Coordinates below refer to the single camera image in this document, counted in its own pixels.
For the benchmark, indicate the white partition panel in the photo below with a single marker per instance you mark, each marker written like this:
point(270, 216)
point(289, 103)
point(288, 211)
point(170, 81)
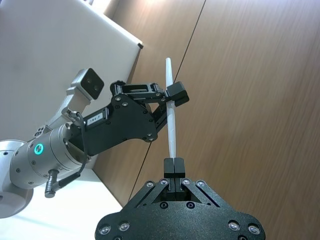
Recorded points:
point(50, 37)

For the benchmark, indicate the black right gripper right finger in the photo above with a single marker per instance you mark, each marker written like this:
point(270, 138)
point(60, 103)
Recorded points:
point(179, 168)

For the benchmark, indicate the white three-armed plastic piece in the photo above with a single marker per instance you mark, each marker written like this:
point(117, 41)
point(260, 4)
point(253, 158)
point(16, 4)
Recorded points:
point(172, 130)

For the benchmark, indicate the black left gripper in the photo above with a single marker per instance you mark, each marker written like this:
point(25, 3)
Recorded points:
point(125, 122)

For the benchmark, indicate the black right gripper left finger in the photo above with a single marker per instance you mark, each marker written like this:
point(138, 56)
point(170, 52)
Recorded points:
point(169, 168)

